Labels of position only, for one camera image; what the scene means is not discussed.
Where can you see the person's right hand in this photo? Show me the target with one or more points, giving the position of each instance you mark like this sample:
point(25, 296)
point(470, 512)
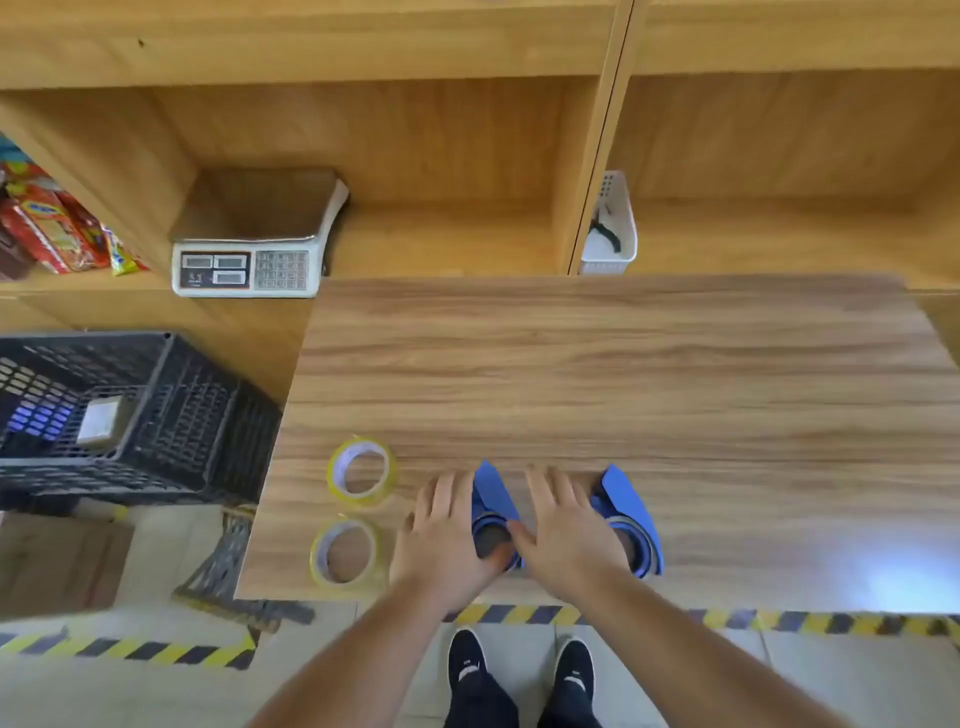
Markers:
point(574, 551)

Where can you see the person's left hand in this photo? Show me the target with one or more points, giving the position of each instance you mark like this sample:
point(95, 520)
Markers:
point(439, 551)

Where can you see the person's left middle finger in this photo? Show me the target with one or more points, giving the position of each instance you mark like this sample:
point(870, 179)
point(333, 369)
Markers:
point(442, 501)

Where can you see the person's left thumb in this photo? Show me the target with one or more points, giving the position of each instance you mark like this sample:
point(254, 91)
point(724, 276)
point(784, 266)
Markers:
point(500, 558)

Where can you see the person's right little finger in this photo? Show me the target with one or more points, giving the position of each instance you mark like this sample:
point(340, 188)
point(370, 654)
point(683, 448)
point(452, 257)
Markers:
point(601, 521)

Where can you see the person's left little finger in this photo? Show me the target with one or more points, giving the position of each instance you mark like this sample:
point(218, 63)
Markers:
point(409, 523)

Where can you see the person's right thumb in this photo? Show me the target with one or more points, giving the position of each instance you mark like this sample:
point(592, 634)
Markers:
point(520, 536)

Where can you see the person's right middle finger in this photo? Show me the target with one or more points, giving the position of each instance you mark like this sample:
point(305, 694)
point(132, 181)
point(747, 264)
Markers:
point(563, 498)

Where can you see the person's right forearm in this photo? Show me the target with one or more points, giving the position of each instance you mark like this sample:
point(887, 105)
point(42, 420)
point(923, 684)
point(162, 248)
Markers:
point(690, 667)

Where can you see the person's left forearm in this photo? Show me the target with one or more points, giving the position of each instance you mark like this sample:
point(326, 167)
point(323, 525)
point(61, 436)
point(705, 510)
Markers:
point(367, 667)

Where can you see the blue tape dispenser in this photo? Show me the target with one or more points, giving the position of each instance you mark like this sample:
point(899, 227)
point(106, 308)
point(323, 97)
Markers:
point(630, 502)
point(489, 495)

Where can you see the clear yellowish tape roll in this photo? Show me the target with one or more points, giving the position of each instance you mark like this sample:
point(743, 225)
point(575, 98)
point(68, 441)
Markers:
point(335, 469)
point(319, 559)

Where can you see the person's left black shoe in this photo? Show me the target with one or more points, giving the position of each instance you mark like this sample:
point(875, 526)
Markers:
point(466, 660)

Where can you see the person's black shoe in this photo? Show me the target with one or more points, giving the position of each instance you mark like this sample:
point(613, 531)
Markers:
point(574, 666)
point(466, 660)

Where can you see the person's right black shoe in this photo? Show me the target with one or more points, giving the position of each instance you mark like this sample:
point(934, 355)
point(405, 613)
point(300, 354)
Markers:
point(574, 666)

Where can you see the person's black trousers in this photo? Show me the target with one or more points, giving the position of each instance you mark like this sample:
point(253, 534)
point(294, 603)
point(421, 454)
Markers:
point(487, 709)

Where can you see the yellow black striped floor tape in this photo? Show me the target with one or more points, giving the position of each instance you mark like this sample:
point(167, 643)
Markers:
point(150, 651)
point(787, 621)

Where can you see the black tool in basket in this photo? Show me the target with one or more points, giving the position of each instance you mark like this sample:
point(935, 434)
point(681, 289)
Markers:
point(609, 234)

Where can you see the white plastic basket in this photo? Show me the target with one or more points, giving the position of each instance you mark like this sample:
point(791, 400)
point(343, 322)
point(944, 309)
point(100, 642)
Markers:
point(616, 232)

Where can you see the small white box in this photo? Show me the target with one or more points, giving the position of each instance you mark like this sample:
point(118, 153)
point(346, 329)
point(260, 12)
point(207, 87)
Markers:
point(100, 420)

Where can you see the white digital weighing scale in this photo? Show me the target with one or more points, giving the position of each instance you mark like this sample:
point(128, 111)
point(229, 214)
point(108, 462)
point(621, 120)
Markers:
point(255, 225)

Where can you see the brown cardboard box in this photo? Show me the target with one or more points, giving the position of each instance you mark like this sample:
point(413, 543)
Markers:
point(60, 562)

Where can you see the wooden shelf unit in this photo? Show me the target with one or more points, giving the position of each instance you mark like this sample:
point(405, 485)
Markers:
point(787, 150)
point(375, 135)

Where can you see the yellow snack packet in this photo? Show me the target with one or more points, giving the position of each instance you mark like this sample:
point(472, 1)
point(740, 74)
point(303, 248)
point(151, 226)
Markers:
point(124, 259)

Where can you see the red snack packet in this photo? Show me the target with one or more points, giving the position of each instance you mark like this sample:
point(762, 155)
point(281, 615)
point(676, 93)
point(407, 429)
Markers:
point(52, 229)

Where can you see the dark snack packet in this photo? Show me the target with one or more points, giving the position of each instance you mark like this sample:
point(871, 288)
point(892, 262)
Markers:
point(11, 259)

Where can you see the colourful snack packet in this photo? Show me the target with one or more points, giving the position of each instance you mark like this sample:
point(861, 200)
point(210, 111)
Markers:
point(15, 161)

